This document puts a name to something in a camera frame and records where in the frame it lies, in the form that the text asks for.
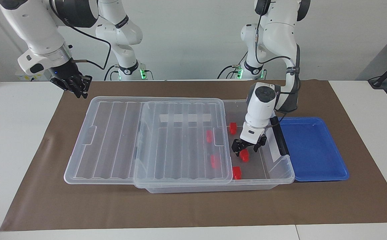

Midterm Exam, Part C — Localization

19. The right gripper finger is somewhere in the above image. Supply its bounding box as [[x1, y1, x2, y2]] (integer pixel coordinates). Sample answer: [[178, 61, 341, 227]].
[[61, 77, 82, 98], [79, 75, 93, 99]]

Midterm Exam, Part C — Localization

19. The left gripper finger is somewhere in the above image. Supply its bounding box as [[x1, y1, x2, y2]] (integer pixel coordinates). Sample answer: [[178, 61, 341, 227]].
[[253, 134, 268, 153], [231, 138, 245, 157]]

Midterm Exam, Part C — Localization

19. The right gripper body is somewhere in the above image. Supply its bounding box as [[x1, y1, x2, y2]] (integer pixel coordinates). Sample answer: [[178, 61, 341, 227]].
[[50, 58, 82, 89]]

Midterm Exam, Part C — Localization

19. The black box latch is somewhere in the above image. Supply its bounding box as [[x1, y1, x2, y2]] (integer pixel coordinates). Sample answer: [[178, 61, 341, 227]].
[[269, 116, 290, 156]]

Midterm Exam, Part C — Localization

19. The clear plastic box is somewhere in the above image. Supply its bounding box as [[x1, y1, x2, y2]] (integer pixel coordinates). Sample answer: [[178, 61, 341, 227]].
[[137, 99, 295, 194]]

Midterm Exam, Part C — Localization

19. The blue plastic tray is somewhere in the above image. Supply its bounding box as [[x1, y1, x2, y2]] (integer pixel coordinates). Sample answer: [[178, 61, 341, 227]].
[[278, 117, 350, 182]]

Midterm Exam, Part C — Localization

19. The clear plastic lid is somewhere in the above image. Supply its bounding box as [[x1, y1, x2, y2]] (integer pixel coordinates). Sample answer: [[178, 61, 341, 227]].
[[64, 96, 234, 186]]

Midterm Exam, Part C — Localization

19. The black cable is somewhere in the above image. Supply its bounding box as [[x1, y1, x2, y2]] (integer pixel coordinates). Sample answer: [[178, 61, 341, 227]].
[[104, 65, 119, 81], [254, 0, 302, 125], [48, 0, 112, 70], [217, 64, 244, 80]]

